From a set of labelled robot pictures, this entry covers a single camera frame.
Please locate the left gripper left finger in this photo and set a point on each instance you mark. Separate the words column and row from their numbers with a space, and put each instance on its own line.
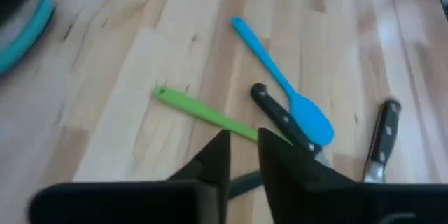
column 140, row 203

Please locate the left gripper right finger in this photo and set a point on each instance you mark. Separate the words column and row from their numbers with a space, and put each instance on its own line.
column 332, row 203

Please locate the blue silicone spatula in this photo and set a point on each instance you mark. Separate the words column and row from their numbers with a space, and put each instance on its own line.
column 309, row 119

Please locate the green silicone spatula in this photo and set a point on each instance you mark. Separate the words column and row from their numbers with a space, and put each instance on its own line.
column 196, row 108

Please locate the teal steel box grater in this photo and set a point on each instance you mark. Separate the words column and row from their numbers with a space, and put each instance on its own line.
column 24, row 45

